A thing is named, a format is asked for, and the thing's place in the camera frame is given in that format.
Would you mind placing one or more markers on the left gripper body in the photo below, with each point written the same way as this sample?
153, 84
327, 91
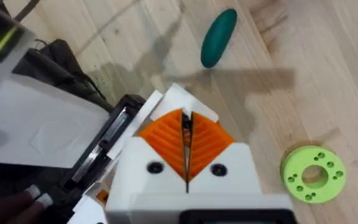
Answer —
42, 124

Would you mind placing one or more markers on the green disc with holes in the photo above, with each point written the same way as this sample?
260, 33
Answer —
294, 174

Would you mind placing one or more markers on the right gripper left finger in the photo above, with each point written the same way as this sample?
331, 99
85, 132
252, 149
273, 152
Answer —
141, 168

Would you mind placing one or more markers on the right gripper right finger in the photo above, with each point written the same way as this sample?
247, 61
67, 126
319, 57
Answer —
228, 168

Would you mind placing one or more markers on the dark green toy cucumber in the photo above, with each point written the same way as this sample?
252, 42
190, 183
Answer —
218, 39

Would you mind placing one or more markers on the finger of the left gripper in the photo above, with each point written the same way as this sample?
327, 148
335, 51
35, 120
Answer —
87, 211
179, 98

